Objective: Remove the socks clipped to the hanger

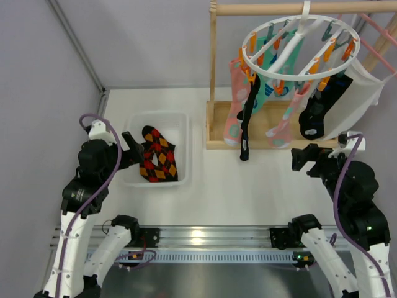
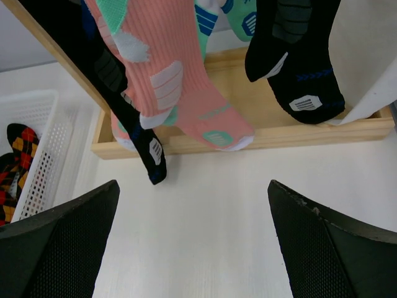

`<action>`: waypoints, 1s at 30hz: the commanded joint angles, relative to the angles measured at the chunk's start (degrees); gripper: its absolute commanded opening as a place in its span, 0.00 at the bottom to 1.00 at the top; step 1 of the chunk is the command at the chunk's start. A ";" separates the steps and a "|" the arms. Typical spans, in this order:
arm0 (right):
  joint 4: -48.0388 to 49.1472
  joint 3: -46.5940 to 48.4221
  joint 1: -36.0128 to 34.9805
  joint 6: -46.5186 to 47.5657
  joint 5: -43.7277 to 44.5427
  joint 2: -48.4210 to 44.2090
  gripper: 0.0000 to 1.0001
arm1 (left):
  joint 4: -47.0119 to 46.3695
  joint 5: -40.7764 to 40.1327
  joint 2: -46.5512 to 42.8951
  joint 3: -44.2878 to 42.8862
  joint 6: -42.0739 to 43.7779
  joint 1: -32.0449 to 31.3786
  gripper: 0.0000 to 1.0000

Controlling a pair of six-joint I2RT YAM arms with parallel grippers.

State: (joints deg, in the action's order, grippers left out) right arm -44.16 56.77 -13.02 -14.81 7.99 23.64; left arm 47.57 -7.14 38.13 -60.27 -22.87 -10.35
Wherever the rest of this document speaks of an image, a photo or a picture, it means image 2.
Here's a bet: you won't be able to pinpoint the white plastic basket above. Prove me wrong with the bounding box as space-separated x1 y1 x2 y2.
1 89 73 222

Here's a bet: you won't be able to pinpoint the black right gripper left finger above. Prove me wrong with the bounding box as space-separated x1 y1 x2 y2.
1 180 120 297

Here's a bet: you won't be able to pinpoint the black sock with blue trim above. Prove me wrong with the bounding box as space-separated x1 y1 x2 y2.
21 1 167 185

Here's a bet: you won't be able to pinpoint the wooden hanger rack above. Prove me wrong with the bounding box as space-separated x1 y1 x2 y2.
3 1 395 160

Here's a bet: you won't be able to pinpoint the mint green sock blue stripes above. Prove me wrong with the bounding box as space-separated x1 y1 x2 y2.
194 0 220 60

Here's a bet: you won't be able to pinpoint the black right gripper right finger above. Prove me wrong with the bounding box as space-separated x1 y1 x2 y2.
267 180 396 297

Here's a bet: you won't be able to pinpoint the pink sock with green patches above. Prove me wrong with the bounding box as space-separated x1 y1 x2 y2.
86 1 254 151

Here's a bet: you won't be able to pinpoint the argyle red orange black sock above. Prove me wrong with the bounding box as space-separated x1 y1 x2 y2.
1 123 39 225

